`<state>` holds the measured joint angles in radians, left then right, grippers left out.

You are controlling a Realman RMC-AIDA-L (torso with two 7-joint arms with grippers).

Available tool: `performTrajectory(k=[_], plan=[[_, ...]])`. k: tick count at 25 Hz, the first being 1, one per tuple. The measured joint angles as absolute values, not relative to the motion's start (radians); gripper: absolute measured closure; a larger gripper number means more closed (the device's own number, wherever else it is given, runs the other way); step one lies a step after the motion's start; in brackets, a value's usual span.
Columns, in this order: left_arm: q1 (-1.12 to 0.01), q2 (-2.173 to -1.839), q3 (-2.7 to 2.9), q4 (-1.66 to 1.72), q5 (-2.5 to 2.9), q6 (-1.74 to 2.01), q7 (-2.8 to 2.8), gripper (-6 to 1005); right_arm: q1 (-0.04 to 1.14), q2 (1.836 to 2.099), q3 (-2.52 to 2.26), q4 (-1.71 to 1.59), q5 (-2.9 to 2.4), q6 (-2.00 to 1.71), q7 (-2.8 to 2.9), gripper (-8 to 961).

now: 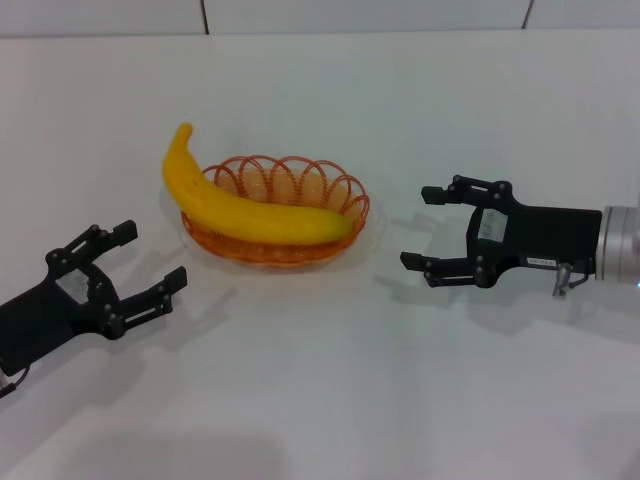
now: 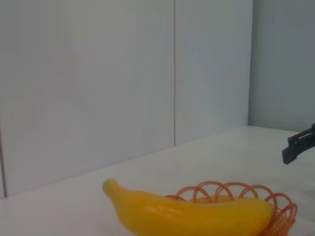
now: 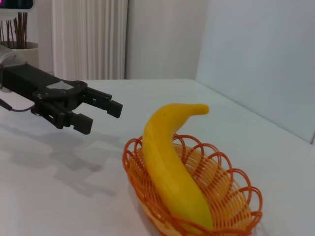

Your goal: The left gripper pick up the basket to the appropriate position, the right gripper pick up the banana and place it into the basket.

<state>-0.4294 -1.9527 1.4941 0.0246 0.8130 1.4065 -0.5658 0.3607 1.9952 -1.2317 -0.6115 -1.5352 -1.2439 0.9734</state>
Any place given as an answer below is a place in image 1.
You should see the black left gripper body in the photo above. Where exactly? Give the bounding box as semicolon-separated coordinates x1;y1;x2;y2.
0;259;125;377

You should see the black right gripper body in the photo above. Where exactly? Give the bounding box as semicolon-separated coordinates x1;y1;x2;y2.
462;197;604;290

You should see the yellow banana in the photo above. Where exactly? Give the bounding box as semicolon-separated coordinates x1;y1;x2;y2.
162;122;354;246

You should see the orange wire basket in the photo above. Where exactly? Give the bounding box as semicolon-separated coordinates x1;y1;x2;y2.
179;154;372;272

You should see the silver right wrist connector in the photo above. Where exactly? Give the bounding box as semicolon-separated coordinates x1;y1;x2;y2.
551;259;596;297

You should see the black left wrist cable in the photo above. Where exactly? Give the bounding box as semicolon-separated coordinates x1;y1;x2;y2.
0;367;34;399

